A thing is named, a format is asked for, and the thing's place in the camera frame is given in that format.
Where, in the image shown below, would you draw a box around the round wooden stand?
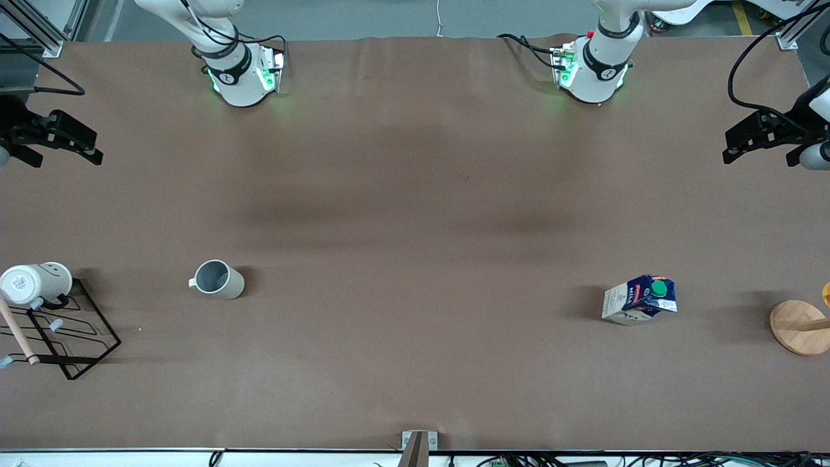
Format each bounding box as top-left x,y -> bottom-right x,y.
769,299 -> 830,357

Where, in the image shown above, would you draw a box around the grey metal bracket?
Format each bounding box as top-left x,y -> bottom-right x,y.
400,429 -> 439,467

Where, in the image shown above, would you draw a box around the black base cable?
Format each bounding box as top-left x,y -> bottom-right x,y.
497,32 -> 562,71

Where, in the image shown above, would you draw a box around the wooden rod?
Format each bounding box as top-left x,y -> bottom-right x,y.
0,297 -> 40,366

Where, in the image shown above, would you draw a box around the black wire mug rack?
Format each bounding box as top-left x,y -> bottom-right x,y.
0,278 -> 123,381

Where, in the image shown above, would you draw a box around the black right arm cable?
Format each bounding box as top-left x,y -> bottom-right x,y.
0,31 -> 86,97

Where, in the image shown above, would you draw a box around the aluminium frame profile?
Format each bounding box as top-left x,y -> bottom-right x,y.
0,0 -> 89,59
775,0 -> 830,52

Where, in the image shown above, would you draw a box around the white smiley mug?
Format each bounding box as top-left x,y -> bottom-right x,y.
0,261 -> 73,306

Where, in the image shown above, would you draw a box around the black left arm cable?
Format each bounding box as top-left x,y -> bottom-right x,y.
727,0 -> 830,134

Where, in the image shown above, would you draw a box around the grey ceramic cup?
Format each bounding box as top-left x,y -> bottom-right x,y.
188,259 -> 246,300

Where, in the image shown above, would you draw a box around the blue white milk carton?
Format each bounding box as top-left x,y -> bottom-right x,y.
602,274 -> 678,326

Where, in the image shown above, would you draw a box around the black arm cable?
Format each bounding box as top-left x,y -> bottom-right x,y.
0,31 -> 86,97
727,0 -> 830,134

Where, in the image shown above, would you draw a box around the tangled cables under table edge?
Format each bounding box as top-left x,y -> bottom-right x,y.
473,453 -> 830,467

